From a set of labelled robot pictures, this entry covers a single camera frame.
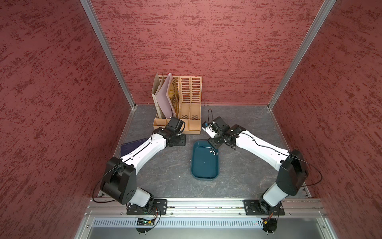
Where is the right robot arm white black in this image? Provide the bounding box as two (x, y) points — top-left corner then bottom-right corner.
(202, 117), (318, 217)

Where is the pink paper folder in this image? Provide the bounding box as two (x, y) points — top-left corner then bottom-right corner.
(157, 73), (173, 119)

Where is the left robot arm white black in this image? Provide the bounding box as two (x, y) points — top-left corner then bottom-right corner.
(97, 117), (186, 213)

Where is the patterned gold black booklet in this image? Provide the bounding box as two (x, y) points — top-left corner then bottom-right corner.
(168, 77), (179, 117)

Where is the teal plastic storage tray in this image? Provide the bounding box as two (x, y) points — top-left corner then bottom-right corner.
(191, 140), (219, 180)

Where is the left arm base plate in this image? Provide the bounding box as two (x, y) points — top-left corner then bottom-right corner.
(126, 199), (168, 216)

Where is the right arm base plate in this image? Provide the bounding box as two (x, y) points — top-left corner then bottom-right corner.
(243, 199), (285, 216)

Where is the brown cardboard folder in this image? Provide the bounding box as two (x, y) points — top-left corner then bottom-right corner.
(151, 73), (165, 119)

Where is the beige plastic file organizer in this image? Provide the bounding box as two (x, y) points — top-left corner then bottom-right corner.
(153, 76), (203, 134)

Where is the aluminium front rail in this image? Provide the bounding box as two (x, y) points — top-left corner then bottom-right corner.
(85, 198), (328, 219)

